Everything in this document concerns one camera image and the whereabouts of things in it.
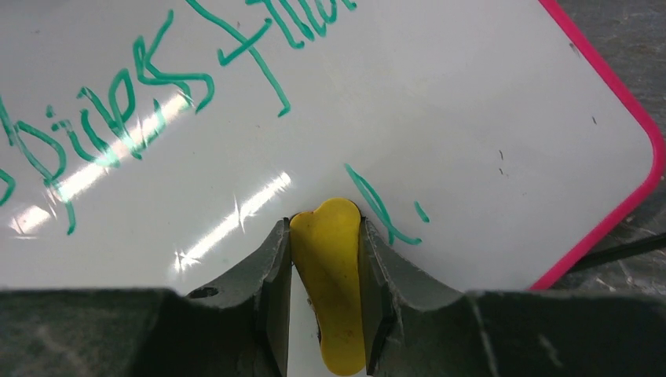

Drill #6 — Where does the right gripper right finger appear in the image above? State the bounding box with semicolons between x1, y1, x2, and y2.
358;219;665;376

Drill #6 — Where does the yellow eraser block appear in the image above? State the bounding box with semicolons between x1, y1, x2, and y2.
290;198;366;376

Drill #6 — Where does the pink framed whiteboard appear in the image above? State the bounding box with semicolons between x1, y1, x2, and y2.
1;1;665;376

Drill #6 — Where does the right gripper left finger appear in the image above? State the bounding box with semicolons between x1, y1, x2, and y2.
1;218;291;376

